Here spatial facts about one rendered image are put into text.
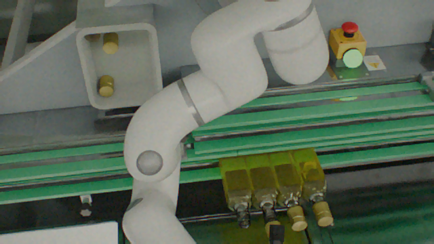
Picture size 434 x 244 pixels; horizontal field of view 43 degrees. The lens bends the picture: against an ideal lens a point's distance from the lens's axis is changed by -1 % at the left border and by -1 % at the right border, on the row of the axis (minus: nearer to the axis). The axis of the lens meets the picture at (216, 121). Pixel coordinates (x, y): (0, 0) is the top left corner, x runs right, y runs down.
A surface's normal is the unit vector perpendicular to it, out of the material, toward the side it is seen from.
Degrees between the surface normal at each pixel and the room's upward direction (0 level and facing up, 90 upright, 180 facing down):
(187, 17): 0
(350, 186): 89
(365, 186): 89
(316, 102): 90
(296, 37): 5
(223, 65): 11
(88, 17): 90
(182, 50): 0
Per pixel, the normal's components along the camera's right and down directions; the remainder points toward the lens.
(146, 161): 0.19, 0.17
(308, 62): 0.27, 0.54
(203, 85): -0.17, -0.28
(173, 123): 0.47, 0.11
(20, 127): -0.02, -0.74
